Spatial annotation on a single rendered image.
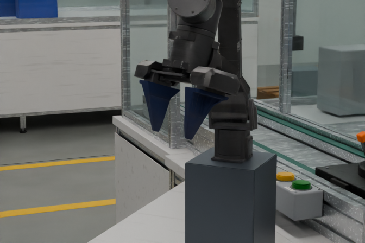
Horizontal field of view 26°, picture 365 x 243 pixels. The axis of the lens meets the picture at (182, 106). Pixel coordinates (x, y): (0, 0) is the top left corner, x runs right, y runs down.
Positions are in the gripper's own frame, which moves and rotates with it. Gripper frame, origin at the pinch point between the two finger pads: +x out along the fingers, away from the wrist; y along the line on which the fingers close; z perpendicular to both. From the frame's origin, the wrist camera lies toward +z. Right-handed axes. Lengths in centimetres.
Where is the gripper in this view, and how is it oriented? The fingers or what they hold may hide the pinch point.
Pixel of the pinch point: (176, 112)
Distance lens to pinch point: 114.1
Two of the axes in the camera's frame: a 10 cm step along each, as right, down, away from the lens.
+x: -2.3, 9.7, -0.4
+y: -5.7, -1.1, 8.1
